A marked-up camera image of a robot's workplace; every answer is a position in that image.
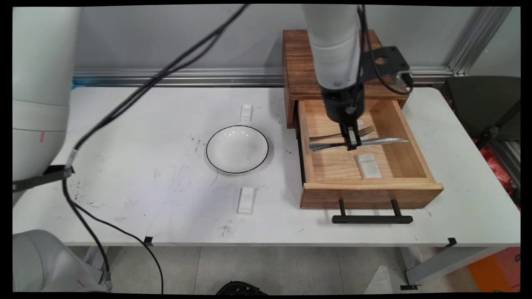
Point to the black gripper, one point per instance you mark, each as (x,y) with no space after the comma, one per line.
(343,104)

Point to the silver metal knife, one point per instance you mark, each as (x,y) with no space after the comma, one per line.
(328,146)

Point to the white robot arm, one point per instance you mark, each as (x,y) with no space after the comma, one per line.
(332,41)

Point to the white cutlery rest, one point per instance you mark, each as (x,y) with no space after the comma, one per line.
(246,201)
(246,113)
(365,147)
(369,167)

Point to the silver metal fork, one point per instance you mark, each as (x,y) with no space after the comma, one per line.
(322,137)

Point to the light wooden drawer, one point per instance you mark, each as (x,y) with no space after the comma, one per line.
(332,166)

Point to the dark wooden cabinet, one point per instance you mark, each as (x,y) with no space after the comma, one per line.
(296,70)

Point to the white plate with black rim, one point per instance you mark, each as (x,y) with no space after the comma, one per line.
(237,149)

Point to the red bag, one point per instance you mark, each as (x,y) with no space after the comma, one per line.
(496,166)

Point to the grey table leg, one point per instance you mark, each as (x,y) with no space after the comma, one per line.
(96,257)
(436,265)

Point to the black object on floor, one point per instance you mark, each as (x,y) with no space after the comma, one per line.
(241,288)

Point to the orange box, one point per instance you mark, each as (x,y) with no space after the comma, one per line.
(498,270)

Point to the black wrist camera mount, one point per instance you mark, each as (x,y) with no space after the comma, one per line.
(388,62)

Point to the horizontal aluminium rail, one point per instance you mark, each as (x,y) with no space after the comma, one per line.
(232,77)

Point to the slanted aluminium post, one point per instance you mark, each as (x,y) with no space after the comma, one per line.
(478,41)

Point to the grey metal frame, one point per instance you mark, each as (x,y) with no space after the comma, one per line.
(509,155)

